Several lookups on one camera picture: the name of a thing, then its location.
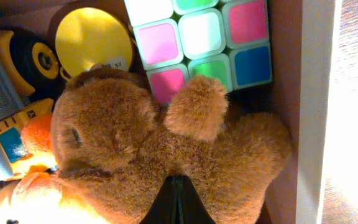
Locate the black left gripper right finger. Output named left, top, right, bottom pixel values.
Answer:
left=178, top=176, right=215, bottom=224

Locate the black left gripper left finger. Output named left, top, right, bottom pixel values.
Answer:
left=140, top=176, right=177, bottom=224

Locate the brown plush toy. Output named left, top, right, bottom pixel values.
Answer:
left=51, top=68, right=293, bottom=223

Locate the yellow plush duck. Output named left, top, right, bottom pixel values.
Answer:
left=0, top=113, right=111, bottom=224

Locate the colourful puzzle cube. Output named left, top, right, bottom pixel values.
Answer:
left=125, top=0, right=273, bottom=105

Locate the yellow wooden rattle drum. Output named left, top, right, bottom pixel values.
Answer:
left=55, top=7, right=134, bottom=81

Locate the grey yellow toy car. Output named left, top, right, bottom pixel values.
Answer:
left=0, top=29, right=63, bottom=181

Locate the white cardboard box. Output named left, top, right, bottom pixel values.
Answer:
left=0, top=1, right=340, bottom=223

